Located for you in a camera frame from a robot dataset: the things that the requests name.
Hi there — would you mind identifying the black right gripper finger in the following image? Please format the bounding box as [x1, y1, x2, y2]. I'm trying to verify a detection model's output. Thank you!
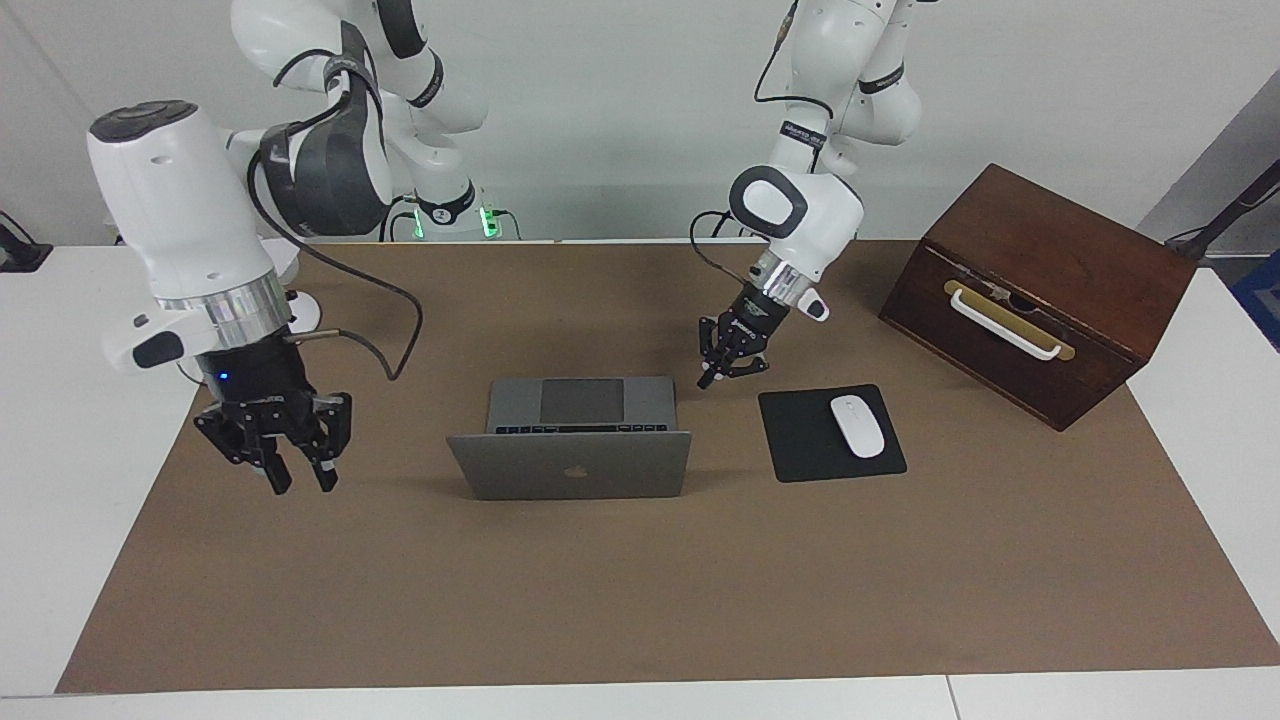
[195, 405, 293, 496]
[310, 393, 353, 493]

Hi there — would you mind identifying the grey aluminium laptop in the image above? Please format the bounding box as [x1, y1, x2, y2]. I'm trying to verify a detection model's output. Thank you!
[445, 377, 693, 501]

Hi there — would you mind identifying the white desk lamp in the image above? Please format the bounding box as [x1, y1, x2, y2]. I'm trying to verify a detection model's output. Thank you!
[262, 232, 323, 333]

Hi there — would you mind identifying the black mouse pad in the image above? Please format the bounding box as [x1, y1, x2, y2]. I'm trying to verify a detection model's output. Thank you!
[758, 384, 908, 484]

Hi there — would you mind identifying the white computer mouse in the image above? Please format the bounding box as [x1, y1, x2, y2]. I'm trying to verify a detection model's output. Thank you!
[830, 395, 887, 460]

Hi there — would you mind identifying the brown table mat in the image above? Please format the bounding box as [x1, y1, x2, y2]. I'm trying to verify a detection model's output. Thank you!
[55, 240, 1280, 694]

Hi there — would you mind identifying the dark brown wooden box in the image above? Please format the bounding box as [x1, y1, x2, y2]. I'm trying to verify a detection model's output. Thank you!
[878, 163, 1199, 433]

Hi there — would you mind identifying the blue crate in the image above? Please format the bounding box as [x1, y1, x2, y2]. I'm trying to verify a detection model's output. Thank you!
[1232, 250, 1280, 351]

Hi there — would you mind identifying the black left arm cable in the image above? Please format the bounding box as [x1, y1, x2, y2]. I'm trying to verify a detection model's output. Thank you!
[690, 0, 836, 286]

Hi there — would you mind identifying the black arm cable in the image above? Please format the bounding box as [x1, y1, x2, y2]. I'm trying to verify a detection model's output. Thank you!
[245, 50, 424, 383]
[690, 0, 836, 286]

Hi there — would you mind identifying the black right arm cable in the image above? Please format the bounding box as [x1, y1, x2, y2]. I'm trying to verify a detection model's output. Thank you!
[245, 50, 424, 383]

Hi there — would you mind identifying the white box handle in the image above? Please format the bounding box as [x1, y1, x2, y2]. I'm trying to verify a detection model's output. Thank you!
[948, 288, 1063, 361]

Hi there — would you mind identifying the black clamp mount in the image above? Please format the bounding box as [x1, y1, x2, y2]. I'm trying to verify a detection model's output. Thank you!
[0, 210, 53, 273]

